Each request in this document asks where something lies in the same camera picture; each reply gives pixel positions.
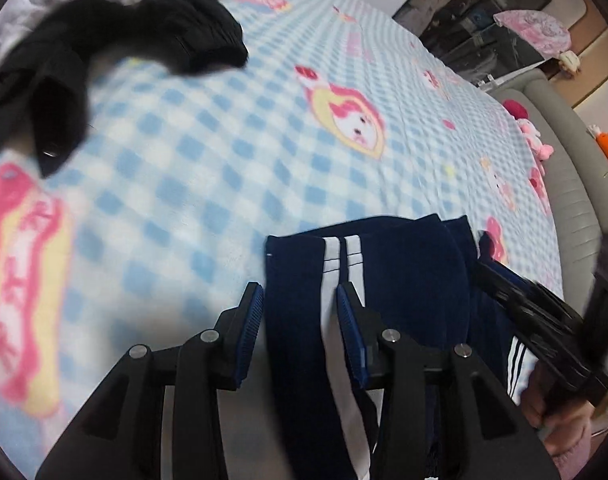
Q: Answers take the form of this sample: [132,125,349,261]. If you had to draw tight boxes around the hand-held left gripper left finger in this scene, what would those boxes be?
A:
[36,281,265,480]

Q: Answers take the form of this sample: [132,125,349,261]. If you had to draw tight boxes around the grey padded bed frame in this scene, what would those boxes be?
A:
[499,67,608,321]

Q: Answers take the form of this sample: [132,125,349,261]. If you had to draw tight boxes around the person's right forearm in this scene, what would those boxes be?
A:
[551,447,597,480]

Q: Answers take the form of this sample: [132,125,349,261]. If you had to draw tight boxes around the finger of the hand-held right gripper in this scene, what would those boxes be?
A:
[476,259,583,361]

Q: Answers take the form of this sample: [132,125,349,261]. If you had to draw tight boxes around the black pants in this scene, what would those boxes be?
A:
[0,50,92,178]

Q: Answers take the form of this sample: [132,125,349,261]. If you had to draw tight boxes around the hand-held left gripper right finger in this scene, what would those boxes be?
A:
[336,282,560,480]

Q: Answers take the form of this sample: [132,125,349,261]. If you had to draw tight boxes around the black knit sweater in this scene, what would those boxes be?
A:
[31,0,249,76]

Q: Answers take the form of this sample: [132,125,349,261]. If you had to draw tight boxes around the pink plush toy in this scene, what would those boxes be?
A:
[501,99,555,161]

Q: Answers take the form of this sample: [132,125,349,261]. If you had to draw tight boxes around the navy white-striped pants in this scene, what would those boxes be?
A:
[265,214,540,480]

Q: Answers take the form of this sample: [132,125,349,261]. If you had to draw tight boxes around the glass door wardrobe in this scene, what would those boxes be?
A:
[391,0,555,91]

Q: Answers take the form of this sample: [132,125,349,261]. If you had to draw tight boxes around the checkered cartoon printed blanket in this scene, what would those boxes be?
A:
[0,0,567,466]

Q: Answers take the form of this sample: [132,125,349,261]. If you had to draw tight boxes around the person's right hand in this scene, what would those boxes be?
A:
[521,367,595,461]

